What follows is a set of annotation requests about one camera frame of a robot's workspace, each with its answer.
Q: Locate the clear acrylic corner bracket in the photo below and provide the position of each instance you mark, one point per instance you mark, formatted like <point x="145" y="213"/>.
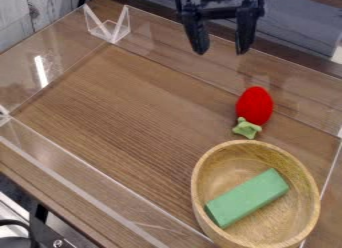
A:
<point x="108" y="30"/>

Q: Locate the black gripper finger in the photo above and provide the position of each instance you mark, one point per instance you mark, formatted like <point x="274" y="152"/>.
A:
<point x="246" y="26"/>
<point x="196" y="32"/>

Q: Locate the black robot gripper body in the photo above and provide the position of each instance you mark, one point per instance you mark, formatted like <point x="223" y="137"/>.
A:
<point x="219" y="9"/>

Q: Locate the clear acrylic tray wall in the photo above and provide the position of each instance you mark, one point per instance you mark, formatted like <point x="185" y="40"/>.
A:
<point x="107" y="211"/>

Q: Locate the red plush strawberry toy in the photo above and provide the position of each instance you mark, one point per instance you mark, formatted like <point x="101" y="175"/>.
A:
<point x="254" y="110"/>

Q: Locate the wooden bowl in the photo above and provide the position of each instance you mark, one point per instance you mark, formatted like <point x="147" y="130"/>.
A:
<point x="280" y="224"/>

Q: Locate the black table leg bracket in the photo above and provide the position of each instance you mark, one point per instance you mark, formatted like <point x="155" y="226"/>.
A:
<point x="52" y="232"/>

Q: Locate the green rectangular block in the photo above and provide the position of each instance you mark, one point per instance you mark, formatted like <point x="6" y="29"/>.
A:
<point x="246" y="198"/>

